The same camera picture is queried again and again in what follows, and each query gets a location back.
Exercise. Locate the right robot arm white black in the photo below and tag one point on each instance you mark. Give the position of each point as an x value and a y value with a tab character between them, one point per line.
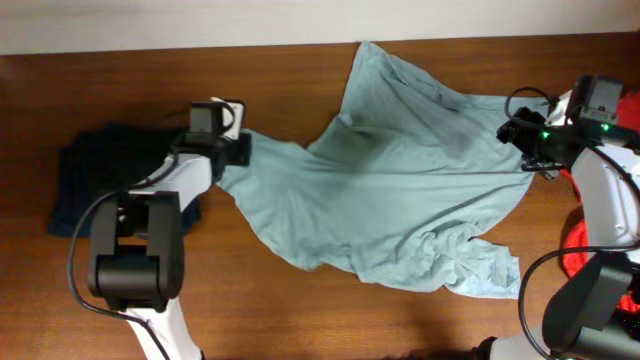
583	134

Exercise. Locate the folded dark navy garment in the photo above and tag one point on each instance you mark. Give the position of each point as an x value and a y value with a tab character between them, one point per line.
111	158

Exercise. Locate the light blue grey t-shirt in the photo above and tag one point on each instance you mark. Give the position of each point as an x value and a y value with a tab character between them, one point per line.
399	189

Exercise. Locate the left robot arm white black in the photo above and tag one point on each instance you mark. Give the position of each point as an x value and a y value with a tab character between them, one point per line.
136	237

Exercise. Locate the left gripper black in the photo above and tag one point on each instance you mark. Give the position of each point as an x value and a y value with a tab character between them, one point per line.
242	153

